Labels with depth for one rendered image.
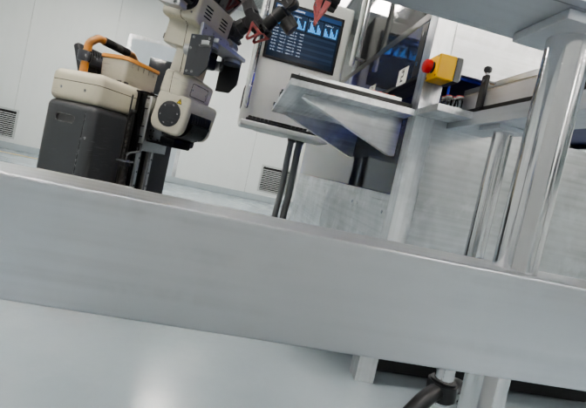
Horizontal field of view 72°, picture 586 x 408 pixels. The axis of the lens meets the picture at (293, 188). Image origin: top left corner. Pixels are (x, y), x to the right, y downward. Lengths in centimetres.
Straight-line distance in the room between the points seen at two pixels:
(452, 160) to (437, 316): 94
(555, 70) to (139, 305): 52
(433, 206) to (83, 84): 136
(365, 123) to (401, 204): 29
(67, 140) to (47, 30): 586
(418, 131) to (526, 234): 83
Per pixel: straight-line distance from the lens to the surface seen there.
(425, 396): 122
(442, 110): 122
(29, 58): 762
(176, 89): 172
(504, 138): 121
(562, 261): 165
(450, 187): 138
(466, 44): 144
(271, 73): 227
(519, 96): 112
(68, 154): 179
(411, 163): 132
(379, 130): 139
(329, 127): 186
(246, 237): 41
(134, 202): 42
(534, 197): 54
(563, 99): 56
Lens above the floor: 61
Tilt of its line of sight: 2 degrees down
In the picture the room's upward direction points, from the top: 13 degrees clockwise
